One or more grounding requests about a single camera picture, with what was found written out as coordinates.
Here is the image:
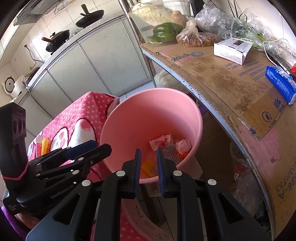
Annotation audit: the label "white orange wrapper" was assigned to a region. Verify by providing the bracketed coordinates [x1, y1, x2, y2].
[149, 135, 192, 158]

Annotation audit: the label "grey scouring cloth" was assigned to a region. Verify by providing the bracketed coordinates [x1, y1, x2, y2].
[162, 142, 183, 165]

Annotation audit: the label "yellow foam fruit net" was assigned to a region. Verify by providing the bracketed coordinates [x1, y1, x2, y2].
[41, 138, 50, 156]

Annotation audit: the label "pink plastic trash bucket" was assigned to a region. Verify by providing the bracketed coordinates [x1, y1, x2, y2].
[100, 88, 203, 179]

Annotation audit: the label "grey kitchen cabinets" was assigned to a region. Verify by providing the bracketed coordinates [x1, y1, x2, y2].
[16, 11, 153, 138]

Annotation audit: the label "pink polka dot blanket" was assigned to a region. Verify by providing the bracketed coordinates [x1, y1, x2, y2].
[39, 92, 172, 240]

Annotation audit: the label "white rice cooker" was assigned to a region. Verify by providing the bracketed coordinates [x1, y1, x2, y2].
[3, 75, 25, 98]

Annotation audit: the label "cardboard shelf liner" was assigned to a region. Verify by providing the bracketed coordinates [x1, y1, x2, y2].
[141, 44, 295, 238]

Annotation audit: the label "black wok with lid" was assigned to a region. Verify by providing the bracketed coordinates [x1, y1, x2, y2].
[42, 30, 70, 53]

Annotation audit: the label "green bell pepper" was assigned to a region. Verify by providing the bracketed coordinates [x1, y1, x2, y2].
[147, 22, 184, 44]

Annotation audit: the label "bag of dried food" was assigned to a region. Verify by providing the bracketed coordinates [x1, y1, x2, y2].
[176, 17, 221, 47]

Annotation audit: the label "metal shelf rack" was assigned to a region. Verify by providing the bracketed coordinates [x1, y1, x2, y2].
[117, 0, 296, 239]

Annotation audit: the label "white small carton box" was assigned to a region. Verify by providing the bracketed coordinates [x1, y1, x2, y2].
[213, 38, 253, 65]

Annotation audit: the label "blue tissue pack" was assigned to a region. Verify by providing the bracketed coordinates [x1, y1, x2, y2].
[265, 66, 296, 105]

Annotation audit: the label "napa cabbage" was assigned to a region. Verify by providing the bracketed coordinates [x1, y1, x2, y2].
[131, 2, 173, 26]

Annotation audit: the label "clear plastic bag greens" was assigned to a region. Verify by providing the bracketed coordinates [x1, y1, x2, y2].
[195, 1, 295, 65]

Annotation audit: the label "black wok with handle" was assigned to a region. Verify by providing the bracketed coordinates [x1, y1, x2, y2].
[75, 4, 104, 28]

